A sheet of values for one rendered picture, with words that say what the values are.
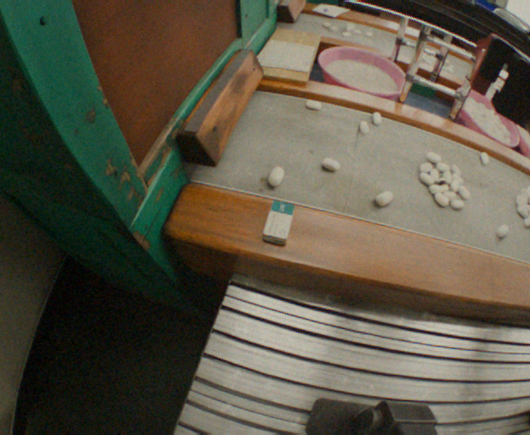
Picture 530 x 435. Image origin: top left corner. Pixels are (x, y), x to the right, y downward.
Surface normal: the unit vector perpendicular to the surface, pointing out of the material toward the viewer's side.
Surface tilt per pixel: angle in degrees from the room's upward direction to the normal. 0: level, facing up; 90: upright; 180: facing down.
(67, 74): 90
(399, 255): 0
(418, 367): 0
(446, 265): 0
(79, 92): 90
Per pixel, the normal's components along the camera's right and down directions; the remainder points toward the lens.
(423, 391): 0.00, -0.50
